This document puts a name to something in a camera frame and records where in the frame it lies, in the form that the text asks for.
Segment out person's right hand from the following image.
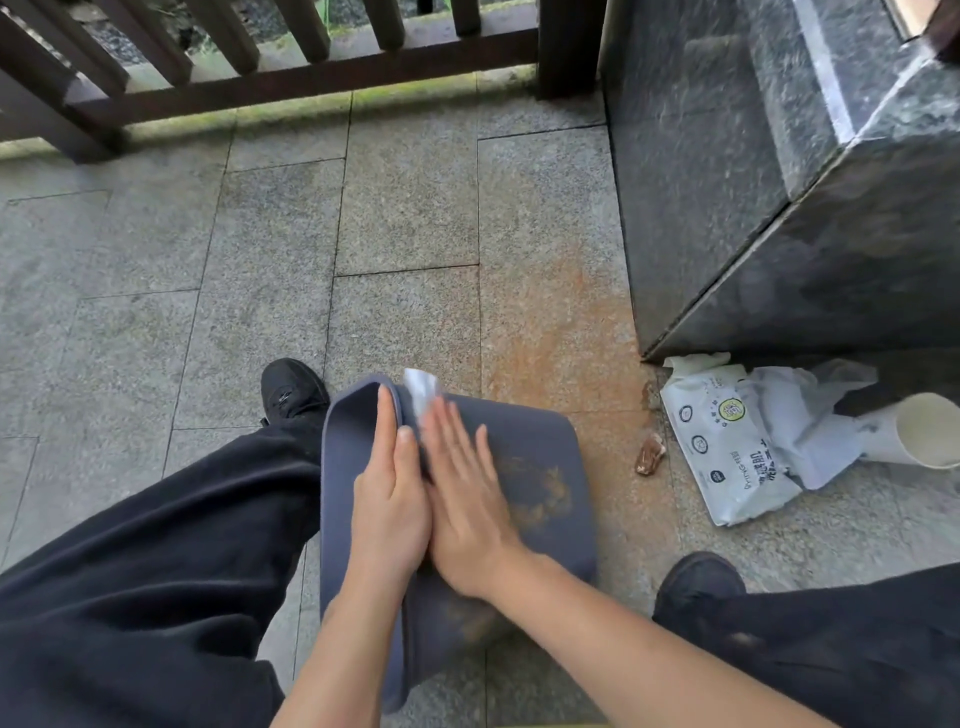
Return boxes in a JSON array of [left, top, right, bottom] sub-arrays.
[[419, 397, 535, 603]]

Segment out person's left hand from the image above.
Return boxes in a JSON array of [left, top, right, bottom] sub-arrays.
[[350, 386, 435, 598]]

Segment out dark blue plastic bin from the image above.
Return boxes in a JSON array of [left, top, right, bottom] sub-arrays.
[[320, 374, 599, 714]]

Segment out white wet wipe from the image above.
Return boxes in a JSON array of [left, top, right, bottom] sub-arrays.
[[738, 358, 879, 493], [403, 367, 442, 423]]

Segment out brown wipe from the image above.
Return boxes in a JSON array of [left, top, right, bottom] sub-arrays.
[[635, 433, 667, 478]]

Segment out white wet wipes packet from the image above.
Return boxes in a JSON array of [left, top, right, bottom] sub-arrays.
[[659, 352, 804, 528]]

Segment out person's left forearm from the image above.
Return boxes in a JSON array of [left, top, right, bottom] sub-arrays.
[[269, 577, 418, 728]]

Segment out person's right forearm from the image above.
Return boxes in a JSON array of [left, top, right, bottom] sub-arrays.
[[483, 551, 841, 728]]

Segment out person's black left shoe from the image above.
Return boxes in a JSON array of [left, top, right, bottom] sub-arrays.
[[260, 357, 331, 429]]

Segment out person's black shoe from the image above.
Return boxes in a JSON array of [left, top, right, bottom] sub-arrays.
[[653, 551, 748, 624], [260, 357, 331, 429]]

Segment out person's black right shoe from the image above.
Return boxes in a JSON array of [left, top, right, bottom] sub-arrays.
[[653, 551, 748, 624]]

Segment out person's black trousers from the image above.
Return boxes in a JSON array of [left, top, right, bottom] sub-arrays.
[[0, 427, 960, 728]]

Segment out grey granite plinth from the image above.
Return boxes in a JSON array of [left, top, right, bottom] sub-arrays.
[[598, 0, 960, 365]]

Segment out white paper cup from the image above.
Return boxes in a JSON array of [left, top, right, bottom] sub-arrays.
[[854, 392, 960, 472]]

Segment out dark wooden railing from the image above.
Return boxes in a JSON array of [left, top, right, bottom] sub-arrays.
[[0, 0, 607, 165]]

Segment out brass trim strip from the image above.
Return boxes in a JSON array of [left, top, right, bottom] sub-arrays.
[[884, 0, 939, 39]]

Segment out brown wooden pillar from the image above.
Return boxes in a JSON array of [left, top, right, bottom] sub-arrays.
[[922, 0, 960, 61]]

